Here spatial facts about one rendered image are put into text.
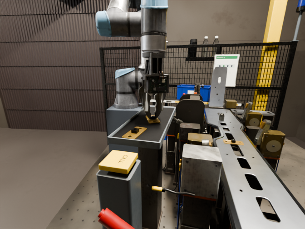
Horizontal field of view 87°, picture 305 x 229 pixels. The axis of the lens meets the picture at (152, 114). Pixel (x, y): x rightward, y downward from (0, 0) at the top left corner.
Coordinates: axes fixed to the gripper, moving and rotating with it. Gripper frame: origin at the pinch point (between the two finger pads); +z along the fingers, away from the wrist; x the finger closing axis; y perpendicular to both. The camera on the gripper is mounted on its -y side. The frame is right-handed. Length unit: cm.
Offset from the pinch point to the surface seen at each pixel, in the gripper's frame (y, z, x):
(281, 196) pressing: 25.0, 17.7, 30.6
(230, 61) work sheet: -93, -21, 94
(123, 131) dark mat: 9.7, 1.8, -10.4
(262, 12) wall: -210, -102, 227
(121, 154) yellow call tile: 22.1, 1.8, -11.0
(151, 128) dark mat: 8.8, 1.8, -2.1
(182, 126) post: -6.2, 7.8, 14.0
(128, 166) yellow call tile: 26.8, 1.8, -9.8
